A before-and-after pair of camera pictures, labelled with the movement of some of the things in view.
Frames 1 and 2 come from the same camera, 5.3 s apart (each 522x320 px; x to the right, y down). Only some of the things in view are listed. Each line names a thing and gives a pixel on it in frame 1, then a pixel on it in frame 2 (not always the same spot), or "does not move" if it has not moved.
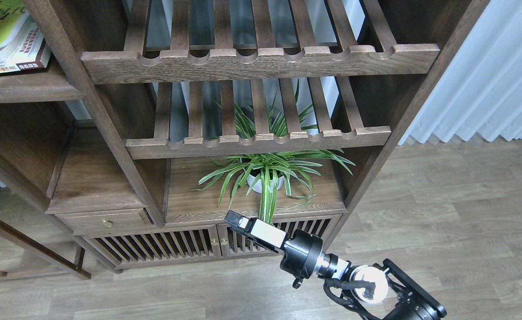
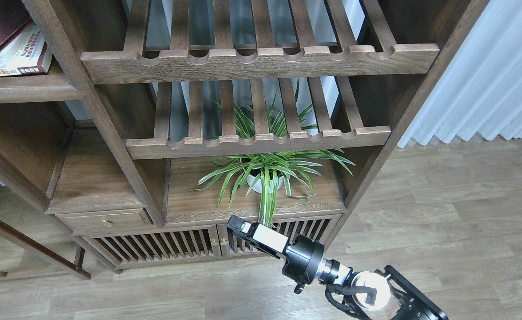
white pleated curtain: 495,86 does not move
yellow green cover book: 6,23 → 29,53
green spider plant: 268,170 does not move
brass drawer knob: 106,223 does not move
